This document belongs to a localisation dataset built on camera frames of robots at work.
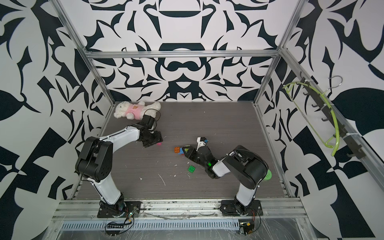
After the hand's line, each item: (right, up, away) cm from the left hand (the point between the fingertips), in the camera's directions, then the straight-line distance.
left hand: (158, 138), depth 96 cm
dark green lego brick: (+21, -16, -10) cm, 28 cm away
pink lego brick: (+3, -1, -10) cm, 11 cm away
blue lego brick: (+15, -7, -7) cm, 18 cm away
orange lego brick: (+13, -5, -7) cm, 16 cm away
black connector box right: (+48, -38, -25) cm, 66 cm away
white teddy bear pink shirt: (-16, +18, +7) cm, 25 cm away
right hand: (+16, -5, -7) cm, 18 cm away
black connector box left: (-16, -39, -23) cm, 48 cm away
